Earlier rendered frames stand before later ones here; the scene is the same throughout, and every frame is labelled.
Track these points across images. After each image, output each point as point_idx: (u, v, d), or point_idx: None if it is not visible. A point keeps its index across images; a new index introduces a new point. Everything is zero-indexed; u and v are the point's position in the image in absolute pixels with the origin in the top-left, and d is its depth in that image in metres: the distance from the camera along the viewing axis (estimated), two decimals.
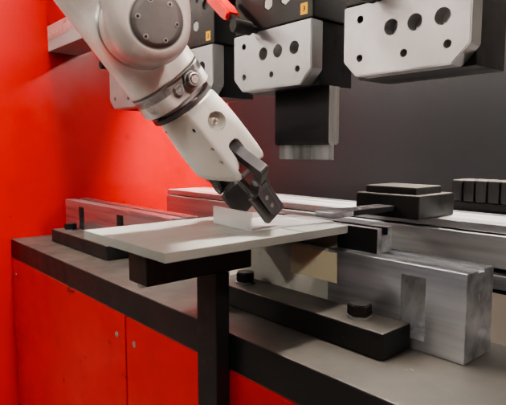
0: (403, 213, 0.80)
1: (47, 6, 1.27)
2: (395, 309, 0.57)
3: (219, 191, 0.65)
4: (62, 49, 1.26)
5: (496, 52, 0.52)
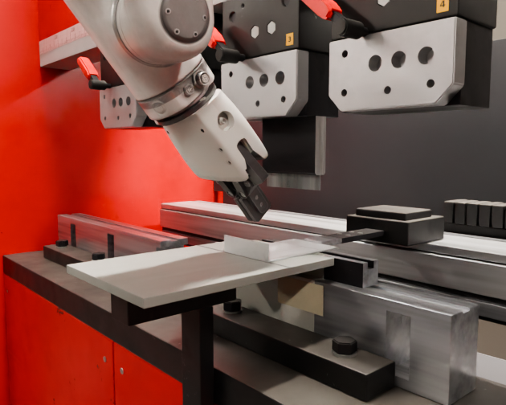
0: (393, 239, 0.80)
1: (39, 22, 1.26)
2: (381, 346, 0.57)
3: (231, 194, 0.62)
4: (54, 65, 1.25)
5: (481, 90, 0.51)
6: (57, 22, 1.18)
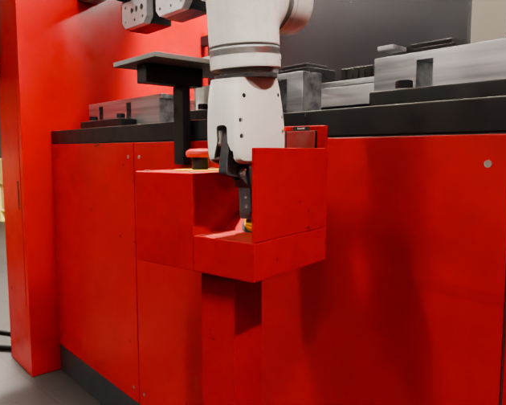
0: None
1: None
2: None
3: None
4: None
5: None
6: None
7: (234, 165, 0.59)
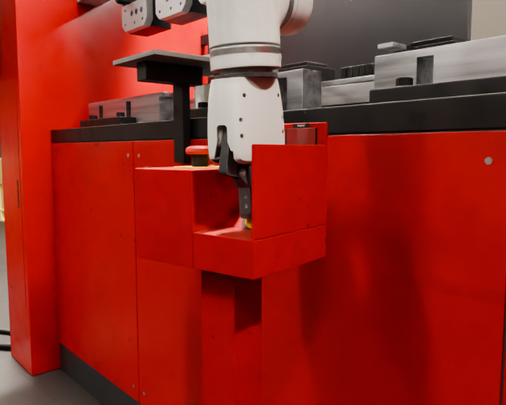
0: None
1: None
2: None
3: None
4: (87, 0, 1.79)
5: None
6: None
7: (234, 165, 0.59)
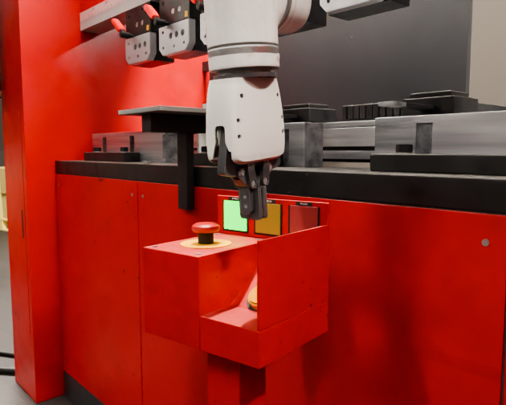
0: (302, 119, 1.36)
1: None
2: None
3: (255, 183, 0.61)
4: (90, 29, 1.81)
5: (320, 16, 1.07)
6: None
7: (233, 166, 0.59)
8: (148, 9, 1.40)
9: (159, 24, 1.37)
